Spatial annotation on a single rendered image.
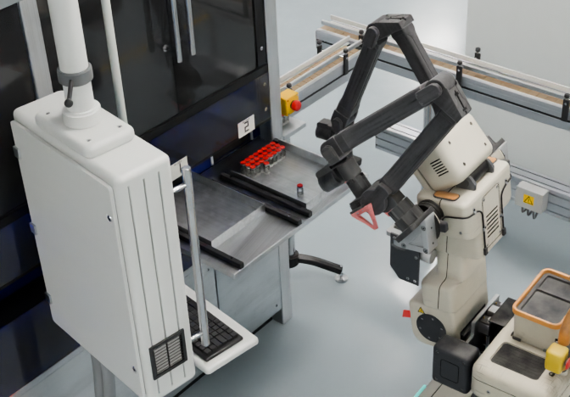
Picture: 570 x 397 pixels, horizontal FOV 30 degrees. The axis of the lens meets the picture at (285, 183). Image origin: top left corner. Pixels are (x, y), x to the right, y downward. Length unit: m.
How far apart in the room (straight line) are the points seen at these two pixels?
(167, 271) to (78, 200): 0.29
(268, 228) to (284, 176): 0.31
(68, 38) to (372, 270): 2.43
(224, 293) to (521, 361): 1.33
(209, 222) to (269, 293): 0.80
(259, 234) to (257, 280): 0.72
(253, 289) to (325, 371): 0.43
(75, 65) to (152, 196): 0.37
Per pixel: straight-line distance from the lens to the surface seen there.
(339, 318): 4.46
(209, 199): 3.63
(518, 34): 4.80
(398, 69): 4.42
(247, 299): 4.15
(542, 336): 3.13
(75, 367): 3.58
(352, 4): 7.11
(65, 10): 2.58
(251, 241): 3.42
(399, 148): 4.63
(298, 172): 3.74
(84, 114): 2.70
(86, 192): 2.69
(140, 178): 2.59
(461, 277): 3.21
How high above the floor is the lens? 2.93
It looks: 34 degrees down
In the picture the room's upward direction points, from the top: 3 degrees counter-clockwise
